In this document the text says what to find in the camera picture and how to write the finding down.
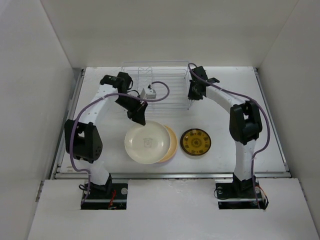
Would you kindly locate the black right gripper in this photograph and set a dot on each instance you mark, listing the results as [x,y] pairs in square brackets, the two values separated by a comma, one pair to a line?
[192,96]

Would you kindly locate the tan plate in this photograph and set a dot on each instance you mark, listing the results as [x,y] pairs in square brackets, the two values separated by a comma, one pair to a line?
[173,146]

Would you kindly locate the white wire dish rack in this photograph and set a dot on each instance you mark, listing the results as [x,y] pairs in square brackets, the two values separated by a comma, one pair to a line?
[162,76]

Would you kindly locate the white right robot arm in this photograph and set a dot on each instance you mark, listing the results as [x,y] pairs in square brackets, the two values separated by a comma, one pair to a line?
[245,126]

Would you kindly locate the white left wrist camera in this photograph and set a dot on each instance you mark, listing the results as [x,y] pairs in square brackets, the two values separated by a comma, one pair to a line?
[148,93]

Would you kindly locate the yellow black patterned plate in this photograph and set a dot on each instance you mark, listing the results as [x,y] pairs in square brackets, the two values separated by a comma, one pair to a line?
[195,142]

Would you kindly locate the cream white plate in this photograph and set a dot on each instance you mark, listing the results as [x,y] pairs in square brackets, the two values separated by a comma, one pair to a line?
[147,144]

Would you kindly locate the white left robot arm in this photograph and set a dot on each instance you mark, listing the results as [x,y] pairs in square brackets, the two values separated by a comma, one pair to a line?
[82,139]

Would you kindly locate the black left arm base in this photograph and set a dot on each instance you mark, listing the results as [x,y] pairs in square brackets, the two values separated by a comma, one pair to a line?
[113,199]

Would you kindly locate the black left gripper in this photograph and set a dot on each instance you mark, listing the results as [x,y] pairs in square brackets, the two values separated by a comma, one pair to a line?
[137,114]

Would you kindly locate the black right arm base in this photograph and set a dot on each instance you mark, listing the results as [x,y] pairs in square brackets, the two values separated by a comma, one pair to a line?
[229,198]

